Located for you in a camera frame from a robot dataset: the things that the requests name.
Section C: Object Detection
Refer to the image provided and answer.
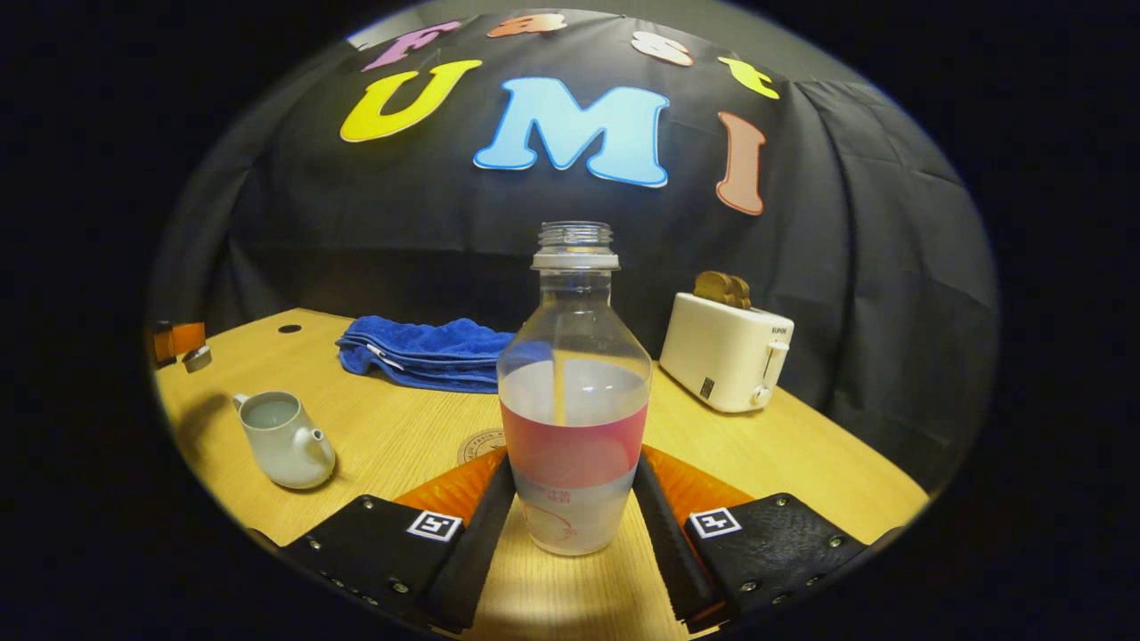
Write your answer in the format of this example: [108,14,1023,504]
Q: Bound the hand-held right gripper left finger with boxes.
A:
[279,448,517,635]

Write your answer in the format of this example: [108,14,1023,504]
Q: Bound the round cork coaster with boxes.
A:
[457,429,509,467]

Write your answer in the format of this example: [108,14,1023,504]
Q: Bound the clear water bottle pink label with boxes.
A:
[497,221,653,557]

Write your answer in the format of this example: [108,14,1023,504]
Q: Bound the white ceramic teacup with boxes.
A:
[232,391,338,491]

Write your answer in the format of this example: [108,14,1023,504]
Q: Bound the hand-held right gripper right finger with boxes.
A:
[632,444,872,635]

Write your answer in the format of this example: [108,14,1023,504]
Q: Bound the blue folded towel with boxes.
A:
[336,315,517,394]

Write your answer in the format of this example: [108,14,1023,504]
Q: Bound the black backdrop cloth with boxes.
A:
[151,9,998,491]

